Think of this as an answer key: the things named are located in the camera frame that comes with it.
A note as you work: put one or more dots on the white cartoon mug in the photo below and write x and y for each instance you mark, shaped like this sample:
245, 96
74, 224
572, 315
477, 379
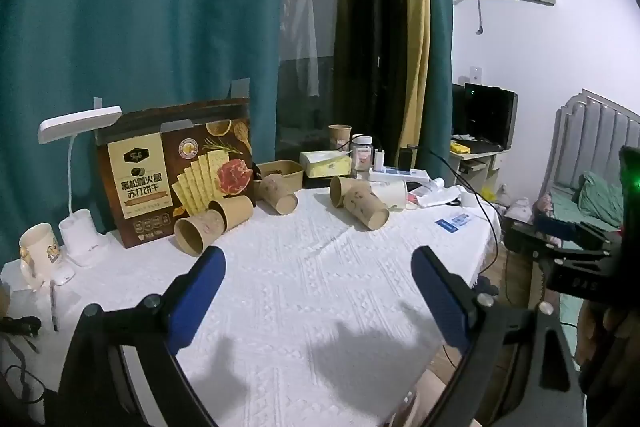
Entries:
40, 252

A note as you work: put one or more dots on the black pen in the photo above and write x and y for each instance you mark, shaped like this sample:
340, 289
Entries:
53, 309

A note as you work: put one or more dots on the white desk lamp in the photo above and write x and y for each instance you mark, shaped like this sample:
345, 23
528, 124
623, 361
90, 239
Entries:
80, 227

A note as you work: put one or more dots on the teal curtain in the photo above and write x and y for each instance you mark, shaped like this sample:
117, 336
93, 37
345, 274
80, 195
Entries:
150, 17
440, 37

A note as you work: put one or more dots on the white power strip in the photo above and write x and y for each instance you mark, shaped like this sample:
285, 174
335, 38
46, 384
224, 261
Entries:
400, 175

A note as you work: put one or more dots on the white papers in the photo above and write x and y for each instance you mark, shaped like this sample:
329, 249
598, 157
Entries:
440, 197

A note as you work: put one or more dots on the grey padded headboard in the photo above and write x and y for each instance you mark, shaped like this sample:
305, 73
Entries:
595, 137

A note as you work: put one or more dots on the brown paper cup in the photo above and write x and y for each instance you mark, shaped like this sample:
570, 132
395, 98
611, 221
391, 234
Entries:
197, 232
340, 138
367, 208
237, 212
277, 194
342, 189

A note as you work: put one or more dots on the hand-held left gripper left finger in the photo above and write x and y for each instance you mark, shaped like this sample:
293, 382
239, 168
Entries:
199, 297

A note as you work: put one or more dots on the black monitor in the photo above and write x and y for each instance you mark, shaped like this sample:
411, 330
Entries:
487, 114

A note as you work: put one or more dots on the white wall outlet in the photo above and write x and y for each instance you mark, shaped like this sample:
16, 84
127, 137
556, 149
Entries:
476, 75

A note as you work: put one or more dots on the blue card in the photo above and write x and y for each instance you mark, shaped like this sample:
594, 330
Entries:
454, 223

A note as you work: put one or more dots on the black power adapter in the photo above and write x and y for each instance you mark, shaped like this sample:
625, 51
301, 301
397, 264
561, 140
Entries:
406, 158

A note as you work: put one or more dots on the yellow curtain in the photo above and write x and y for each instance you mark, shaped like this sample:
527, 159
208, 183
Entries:
417, 32

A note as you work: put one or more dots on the white paper cup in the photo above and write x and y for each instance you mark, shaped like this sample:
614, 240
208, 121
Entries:
390, 194

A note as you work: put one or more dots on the dark glass door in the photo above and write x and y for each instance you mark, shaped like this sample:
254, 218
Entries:
340, 32

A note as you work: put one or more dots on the white computer desk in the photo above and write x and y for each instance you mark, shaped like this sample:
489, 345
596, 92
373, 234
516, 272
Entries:
477, 167

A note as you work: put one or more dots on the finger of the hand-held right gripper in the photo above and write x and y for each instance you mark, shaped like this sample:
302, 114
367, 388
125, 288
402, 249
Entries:
535, 234

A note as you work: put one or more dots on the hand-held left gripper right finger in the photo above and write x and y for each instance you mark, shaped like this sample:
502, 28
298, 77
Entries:
442, 302

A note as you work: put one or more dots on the white lace tablecloth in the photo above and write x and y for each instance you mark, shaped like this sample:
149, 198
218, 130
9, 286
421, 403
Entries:
300, 297

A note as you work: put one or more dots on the green bedding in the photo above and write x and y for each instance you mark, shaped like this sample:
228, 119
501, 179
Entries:
595, 197

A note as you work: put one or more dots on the brown cracker box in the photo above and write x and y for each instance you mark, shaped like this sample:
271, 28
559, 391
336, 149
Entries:
165, 177

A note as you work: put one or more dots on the white charger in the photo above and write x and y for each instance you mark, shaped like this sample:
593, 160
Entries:
379, 161

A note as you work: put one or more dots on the brown paper bowl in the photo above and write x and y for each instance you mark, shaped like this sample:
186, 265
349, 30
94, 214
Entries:
282, 169

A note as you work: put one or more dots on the yellow tissue box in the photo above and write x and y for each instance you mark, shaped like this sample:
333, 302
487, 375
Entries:
325, 163

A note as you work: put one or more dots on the clear jar white lid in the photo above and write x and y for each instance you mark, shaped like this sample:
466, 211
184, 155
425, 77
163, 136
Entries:
362, 154

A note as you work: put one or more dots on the person's right hand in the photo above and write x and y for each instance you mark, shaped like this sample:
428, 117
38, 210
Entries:
600, 329

